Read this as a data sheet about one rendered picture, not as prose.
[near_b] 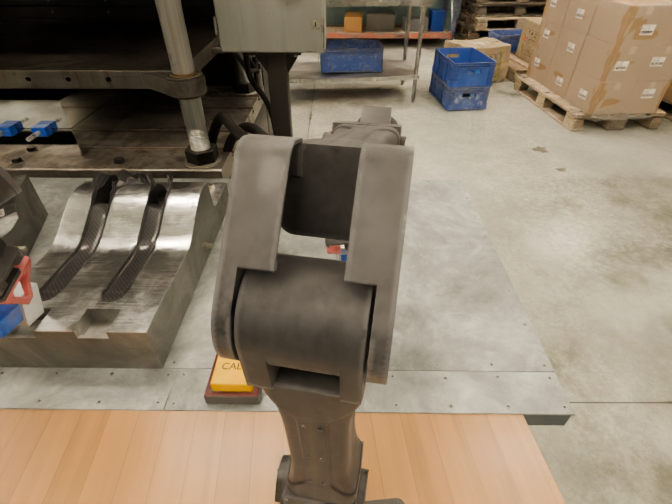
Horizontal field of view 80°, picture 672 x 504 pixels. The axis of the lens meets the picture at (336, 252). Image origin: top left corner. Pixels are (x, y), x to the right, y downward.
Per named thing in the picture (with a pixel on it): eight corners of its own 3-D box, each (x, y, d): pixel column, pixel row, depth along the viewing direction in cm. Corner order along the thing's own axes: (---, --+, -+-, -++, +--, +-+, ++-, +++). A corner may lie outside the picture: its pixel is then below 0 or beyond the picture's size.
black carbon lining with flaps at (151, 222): (127, 310, 64) (106, 266, 59) (28, 310, 65) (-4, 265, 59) (190, 198, 92) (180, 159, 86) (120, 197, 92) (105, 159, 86)
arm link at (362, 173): (332, 115, 45) (198, 145, 17) (414, 121, 43) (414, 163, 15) (327, 220, 49) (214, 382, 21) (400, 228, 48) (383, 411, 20)
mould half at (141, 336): (162, 369, 64) (136, 311, 56) (1, 367, 64) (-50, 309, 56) (230, 202, 103) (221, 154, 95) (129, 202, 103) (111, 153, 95)
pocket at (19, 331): (45, 347, 61) (34, 331, 59) (11, 346, 61) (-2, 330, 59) (61, 324, 64) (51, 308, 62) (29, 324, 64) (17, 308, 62)
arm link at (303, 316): (303, 455, 45) (266, 229, 23) (362, 466, 44) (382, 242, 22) (288, 518, 40) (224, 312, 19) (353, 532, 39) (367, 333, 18)
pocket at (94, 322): (116, 347, 61) (107, 331, 58) (81, 347, 61) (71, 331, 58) (128, 324, 64) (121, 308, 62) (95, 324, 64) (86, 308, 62)
